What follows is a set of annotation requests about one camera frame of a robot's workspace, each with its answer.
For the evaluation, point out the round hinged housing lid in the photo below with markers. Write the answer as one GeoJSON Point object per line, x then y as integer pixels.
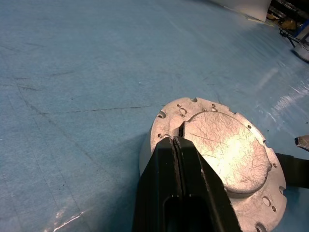
{"type": "Point", "coordinates": [229, 149]}

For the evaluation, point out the yellow black background equipment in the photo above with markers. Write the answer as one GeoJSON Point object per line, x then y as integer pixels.
{"type": "Point", "coordinates": [288, 24]}

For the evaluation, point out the silver metal cylinder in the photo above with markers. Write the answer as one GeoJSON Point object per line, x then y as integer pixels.
{"type": "Point", "coordinates": [301, 50]}

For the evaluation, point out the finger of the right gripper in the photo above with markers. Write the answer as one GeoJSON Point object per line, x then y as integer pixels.
{"type": "Point", "coordinates": [295, 171]}
{"type": "Point", "coordinates": [303, 144]}

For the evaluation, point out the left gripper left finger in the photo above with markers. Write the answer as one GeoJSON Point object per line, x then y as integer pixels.
{"type": "Point", "coordinates": [157, 174]}

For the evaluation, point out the blue table cover sheet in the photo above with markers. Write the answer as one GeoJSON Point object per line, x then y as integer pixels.
{"type": "Point", "coordinates": [72, 96]}

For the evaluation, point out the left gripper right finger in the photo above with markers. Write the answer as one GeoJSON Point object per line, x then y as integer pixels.
{"type": "Point", "coordinates": [198, 183]}

